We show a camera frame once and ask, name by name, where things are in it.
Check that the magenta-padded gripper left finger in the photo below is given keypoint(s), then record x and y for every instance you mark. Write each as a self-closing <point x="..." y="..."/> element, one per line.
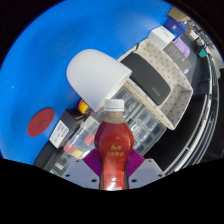
<point x="78" y="173"/>

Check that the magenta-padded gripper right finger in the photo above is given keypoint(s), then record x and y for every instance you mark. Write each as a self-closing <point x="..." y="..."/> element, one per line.
<point x="146" y="171"/>

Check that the red drink bottle white cap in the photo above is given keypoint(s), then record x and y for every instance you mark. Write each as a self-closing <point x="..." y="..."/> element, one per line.
<point x="114" y="143"/>

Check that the black case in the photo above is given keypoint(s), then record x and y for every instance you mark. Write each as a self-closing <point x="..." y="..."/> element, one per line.
<point x="42" y="156"/>

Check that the black box with white label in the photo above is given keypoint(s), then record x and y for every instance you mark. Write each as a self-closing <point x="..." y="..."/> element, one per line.
<point x="63" y="130"/>

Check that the flat round red coaster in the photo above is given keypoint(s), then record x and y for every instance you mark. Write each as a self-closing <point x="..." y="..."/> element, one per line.
<point x="40" y="122"/>

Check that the yellow multimeter with red leads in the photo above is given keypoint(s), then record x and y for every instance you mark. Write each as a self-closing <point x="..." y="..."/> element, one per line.
<point x="83" y="106"/>

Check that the white perforated tray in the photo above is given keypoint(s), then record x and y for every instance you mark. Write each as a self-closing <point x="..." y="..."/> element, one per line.
<point x="176" y="96"/>

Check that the black speaker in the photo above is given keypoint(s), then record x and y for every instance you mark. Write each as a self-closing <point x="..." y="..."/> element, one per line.
<point x="146" y="78"/>

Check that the white cup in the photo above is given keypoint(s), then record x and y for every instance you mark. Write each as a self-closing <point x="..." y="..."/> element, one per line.
<point x="95" y="78"/>

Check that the dark grey upright box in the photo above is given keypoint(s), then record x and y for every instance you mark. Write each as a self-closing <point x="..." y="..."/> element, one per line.
<point x="178" y="58"/>

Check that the purple bag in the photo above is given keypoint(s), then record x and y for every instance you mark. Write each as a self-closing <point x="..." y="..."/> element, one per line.
<point x="182" y="46"/>

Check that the teal holder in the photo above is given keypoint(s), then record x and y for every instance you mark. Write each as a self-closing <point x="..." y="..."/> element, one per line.
<point x="202" y="52"/>

